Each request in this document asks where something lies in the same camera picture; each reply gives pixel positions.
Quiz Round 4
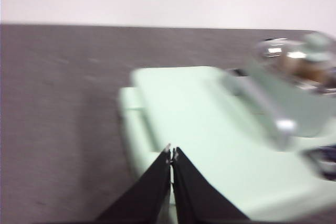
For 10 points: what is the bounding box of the silver griddle cover handle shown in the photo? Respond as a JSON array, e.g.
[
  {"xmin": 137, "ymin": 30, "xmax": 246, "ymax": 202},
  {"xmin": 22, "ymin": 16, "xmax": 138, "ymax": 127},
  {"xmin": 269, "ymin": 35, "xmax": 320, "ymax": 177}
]
[{"xmin": 220, "ymin": 71, "xmax": 299, "ymax": 151}]

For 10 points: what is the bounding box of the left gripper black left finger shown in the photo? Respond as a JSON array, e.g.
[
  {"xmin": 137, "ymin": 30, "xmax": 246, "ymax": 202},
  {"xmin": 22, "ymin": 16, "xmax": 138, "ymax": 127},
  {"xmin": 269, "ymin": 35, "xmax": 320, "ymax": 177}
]
[{"xmin": 97, "ymin": 144, "xmax": 172, "ymax": 222}]

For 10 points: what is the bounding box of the glass lid with green knob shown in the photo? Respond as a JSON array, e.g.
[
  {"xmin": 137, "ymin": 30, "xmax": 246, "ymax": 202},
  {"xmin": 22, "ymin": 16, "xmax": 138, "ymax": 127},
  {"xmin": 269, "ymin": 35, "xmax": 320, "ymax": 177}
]
[{"xmin": 253, "ymin": 32, "xmax": 336, "ymax": 93}]

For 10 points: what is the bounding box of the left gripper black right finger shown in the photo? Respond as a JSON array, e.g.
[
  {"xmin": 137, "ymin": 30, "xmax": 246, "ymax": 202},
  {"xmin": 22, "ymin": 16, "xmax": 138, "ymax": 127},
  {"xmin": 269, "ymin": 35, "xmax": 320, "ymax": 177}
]
[{"xmin": 172, "ymin": 147, "xmax": 250, "ymax": 222}]

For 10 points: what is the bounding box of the mint green handled steamer pot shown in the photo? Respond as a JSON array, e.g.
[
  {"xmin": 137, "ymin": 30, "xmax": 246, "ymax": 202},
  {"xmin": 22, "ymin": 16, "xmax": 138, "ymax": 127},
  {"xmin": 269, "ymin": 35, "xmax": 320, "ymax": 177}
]
[{"xmin": 246, "ymin": 50, "xmax": 336, "ymax": 140}]

